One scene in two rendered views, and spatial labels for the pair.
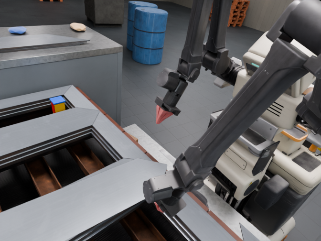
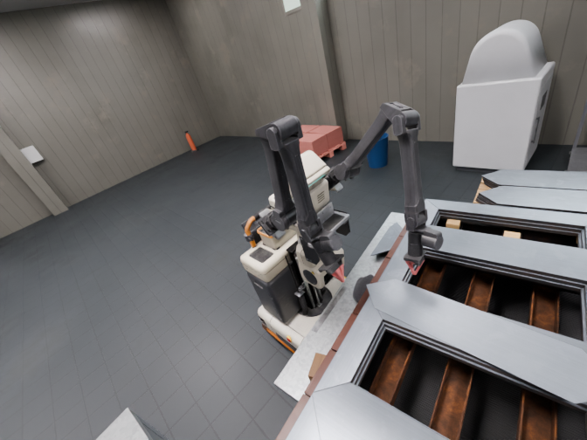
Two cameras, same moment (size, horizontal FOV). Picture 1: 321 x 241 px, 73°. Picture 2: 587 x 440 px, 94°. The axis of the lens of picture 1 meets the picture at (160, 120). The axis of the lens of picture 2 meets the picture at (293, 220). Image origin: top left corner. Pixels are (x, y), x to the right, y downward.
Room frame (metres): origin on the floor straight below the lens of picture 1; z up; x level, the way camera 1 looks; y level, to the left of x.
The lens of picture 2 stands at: (0.80, 0.78, 1.80)
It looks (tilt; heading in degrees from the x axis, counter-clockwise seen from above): 31 degrees down; 273
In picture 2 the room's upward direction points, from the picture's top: 18 degrees counter-clockwise
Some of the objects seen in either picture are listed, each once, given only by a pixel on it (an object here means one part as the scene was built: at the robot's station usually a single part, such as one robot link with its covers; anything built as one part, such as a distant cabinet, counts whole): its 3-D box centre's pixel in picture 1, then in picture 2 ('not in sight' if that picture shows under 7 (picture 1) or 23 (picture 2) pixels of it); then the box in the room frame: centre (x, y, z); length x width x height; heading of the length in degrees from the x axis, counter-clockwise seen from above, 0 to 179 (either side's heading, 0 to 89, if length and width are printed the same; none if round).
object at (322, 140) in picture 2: not in sight; (309, 143); (0.38, -4.35, 0.21); 1.19 x 0.88 x 0.41; 129
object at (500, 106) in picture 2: not in sight; (502, 101); (-1.58, -2.16, 0.72); 0.73 x 0.62 x 1.43; 129
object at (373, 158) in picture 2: not in sight; (375, 149); (-0.44, -3.05, 0.23); 0.40 x 0.36 x 0.46; 124
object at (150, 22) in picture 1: (144, 31); not in sight; (4.49, 0.57, 0.45); 1.22 x 0.75 x 0.90; 36
